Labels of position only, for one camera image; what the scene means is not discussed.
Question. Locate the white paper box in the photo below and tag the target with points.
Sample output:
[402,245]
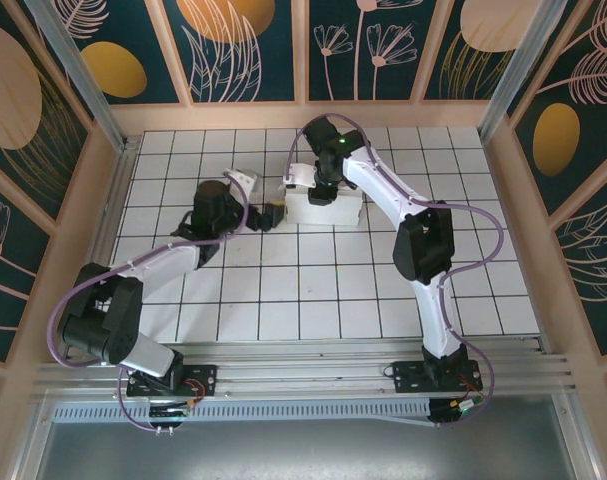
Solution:
[328,215]

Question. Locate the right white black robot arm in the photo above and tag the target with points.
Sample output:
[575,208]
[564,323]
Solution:
[423,245]

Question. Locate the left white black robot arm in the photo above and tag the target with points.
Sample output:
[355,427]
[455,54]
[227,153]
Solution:
[103,330]

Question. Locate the white gridded table board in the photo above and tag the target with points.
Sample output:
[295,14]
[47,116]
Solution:
[318,320]

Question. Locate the green controller circuit board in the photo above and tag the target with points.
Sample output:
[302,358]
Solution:
[458,407]
[168,412]

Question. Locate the grey sheet metal panel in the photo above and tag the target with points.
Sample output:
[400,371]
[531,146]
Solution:
[303,455]

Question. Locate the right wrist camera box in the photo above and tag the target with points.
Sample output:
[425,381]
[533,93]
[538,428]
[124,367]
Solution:
[300,172]

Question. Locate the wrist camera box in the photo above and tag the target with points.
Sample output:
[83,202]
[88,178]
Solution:
[245,179]
[300,172]

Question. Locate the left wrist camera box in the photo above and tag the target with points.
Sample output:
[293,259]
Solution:
[245,179]

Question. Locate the aluminium side rail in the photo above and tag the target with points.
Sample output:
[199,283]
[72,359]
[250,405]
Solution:
[122,175]

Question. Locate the long aluminium frame rails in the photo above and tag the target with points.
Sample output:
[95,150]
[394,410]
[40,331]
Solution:
[303,370]

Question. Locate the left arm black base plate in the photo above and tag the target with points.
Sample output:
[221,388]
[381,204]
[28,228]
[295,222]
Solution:
[205,375]

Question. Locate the aluminium corner post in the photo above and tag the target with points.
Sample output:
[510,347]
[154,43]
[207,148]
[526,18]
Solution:
[520,70]
[83,85]

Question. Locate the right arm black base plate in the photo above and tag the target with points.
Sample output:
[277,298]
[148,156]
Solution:
[408,377]

